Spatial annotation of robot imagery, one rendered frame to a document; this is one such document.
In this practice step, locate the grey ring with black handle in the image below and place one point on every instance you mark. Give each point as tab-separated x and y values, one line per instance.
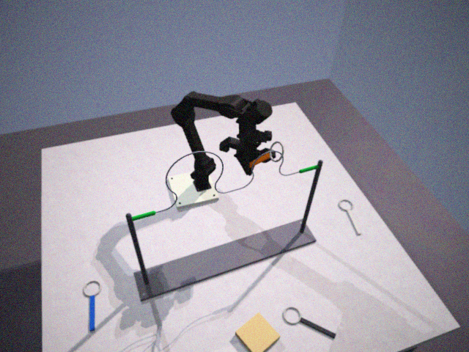
310	324

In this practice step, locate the tan rectangular block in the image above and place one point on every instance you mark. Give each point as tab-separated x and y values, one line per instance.
257	335

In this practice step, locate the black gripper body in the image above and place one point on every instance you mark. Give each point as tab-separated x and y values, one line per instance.
238	144

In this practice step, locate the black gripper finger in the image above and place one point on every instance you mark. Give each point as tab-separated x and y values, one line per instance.
243	158
252	158

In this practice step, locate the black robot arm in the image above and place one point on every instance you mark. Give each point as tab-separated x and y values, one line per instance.
231	106

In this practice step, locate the grey loop with blue handle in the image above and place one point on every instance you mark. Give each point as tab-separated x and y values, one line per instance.
92	305

